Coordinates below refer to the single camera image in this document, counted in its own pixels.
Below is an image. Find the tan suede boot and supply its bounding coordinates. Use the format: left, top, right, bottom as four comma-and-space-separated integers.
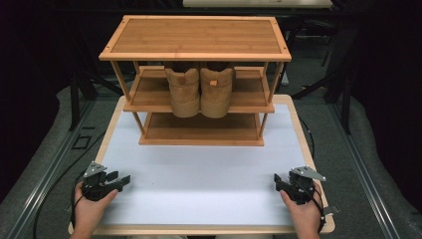
163, 61, 201, 119
199, 61, 237, 120

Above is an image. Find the white table mat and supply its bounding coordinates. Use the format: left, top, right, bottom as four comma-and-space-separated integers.
99, 103, 312, 227

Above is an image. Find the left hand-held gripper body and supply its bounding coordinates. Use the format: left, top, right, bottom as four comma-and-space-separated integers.
81, 160, 115, 202

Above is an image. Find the small grey metal piece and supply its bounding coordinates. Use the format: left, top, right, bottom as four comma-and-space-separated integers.
322, 204, 341, 216

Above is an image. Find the person's left hand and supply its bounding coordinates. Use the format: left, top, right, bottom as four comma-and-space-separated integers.
73, 180, 119, 235

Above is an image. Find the aluminium floor rail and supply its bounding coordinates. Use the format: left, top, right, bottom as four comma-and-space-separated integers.
329, 102, 404, 239
6, 99, 99, 239

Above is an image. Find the black floor cable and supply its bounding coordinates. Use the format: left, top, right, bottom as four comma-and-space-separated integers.
32, 131, 107, 239

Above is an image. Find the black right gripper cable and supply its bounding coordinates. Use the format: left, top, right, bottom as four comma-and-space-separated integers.
297, 178, 327, 234

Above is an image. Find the black metal stand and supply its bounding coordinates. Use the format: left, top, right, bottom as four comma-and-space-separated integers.
339, 71, 353, 134
68, 74, 83, 131

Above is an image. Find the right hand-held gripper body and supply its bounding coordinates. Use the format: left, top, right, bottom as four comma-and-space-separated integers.
282, 165, 327, 206

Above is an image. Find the person's right hand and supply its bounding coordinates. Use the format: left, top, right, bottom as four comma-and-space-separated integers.
279, 189, 324, 237

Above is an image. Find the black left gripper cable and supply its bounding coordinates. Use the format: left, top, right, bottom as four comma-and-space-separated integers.
69, 185, 86, 230

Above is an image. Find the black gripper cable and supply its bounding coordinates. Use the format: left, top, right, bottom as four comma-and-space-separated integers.
297, 178, 327, 234
69, 185, 86, 230

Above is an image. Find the wooden shoe rack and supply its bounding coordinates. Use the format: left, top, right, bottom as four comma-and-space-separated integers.
98, 14, 293, 147

